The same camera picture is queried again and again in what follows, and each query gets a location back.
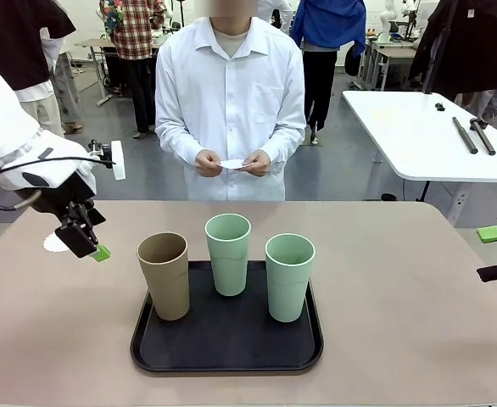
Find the black plastic tray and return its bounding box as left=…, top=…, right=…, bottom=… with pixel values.
left=130, top=259, right=325, bottom=374

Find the tall mint green cup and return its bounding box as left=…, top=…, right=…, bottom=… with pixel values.
left=204, top=213, right=252, bottom=297
left=265, top=232, right=316, bottom=324

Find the grey background desk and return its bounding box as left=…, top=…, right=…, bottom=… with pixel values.
left=75, top=37, right=120, bottom=107
left=356, top=40, right=419, bottom=91

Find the black hanging garment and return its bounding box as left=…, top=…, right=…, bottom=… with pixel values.
left=407, top=0, right=497, bottom=107

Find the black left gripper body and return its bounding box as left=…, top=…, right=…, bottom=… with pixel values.
left=30, top=169, right=98, bottom=221

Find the person in blue jacket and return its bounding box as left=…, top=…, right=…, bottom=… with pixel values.
left=289, top=0, right=367, bottom=146

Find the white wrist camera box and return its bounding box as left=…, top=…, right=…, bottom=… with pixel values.
left=87, top=139, right=127, bottom=181

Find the person's right forearm white sleeve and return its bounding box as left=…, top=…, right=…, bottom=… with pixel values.
left=154, top=122, right=205, bottom=166

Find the person's right hand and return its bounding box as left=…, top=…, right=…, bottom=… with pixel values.
left=194, top=148, right=225, bottom=178

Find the person in black t-shirt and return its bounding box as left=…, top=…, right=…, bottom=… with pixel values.
left=0, top=0, right=84, bottom=137

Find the person in plaid shirt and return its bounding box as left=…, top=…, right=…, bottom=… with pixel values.
left=98, top=0, right=168, bottom=140

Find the person's left forearm white sleeve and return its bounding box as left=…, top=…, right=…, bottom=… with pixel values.
left=265, top=122, right=307, bottom=175

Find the person in white shirt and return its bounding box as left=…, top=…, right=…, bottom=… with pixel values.
left=154, top=0, right=307, bottom=202

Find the white table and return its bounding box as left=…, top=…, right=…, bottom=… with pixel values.
left=341, top=90, right=497, bottom=203

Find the tall brown cup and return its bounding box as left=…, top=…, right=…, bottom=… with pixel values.
left=136, top=231, right=190, bottom=321

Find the black metal rod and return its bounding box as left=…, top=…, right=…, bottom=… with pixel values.
left=468, top=118, right=497, bottom=156
left=451, top=116, right=479, bottom=155

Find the person's left hand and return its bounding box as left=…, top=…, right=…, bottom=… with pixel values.
left=242, top=150, right=273, bottom=177

